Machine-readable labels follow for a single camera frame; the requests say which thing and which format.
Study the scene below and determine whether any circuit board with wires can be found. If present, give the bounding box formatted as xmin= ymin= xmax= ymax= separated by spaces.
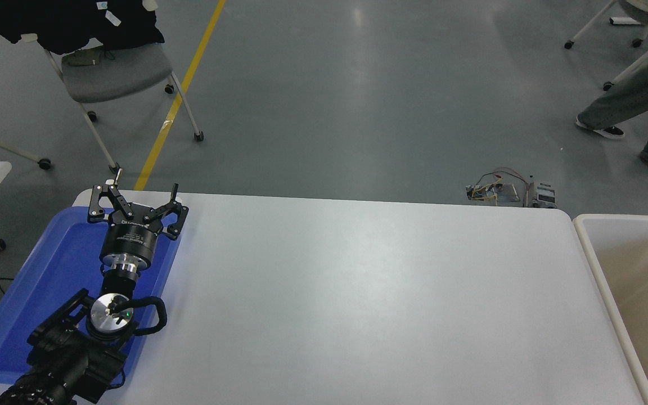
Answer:
xmin=466 ymin=168 xmax=529 ymax=204

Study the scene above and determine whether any grey seat wheeled chair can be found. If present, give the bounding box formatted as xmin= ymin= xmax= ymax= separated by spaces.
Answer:
xmin=20 ymin=31 xmax=205 ymax=173

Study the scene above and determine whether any white frame wheeled chair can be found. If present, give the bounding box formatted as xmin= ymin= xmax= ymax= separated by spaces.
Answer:
xmin=564 ymin=0 xmax=648 ymax=92

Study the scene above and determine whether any person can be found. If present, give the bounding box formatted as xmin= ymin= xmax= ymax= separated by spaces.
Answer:
xmin=575 ymin=22 xmax=648 ymax=187

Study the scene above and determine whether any blue plastic tray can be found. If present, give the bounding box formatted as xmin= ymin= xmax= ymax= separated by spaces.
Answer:
xmin=0 ymin=206 xmax=183 ymax=386

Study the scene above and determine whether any black garment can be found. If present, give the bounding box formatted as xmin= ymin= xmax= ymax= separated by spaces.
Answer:
xmin=0 ymin=0 xmax=165 ymax=56

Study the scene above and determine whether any small grey electronic device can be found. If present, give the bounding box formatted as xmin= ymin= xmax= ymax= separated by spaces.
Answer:
xmin=528 ymin=179 xmax=557 ymax=210

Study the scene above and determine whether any olive cloth item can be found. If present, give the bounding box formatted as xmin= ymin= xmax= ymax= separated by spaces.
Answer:
xmin=67 ymin=48 xmax=106 ymax=68

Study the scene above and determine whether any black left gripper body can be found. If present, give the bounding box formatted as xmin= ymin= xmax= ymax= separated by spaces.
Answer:
xmin=101 ymin=209 xmax=163 ymax=271

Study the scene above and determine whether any white chair leg with caster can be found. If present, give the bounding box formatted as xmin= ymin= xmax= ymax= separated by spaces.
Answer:
xmin=0 ymin=76 xmax=53 ymax=170

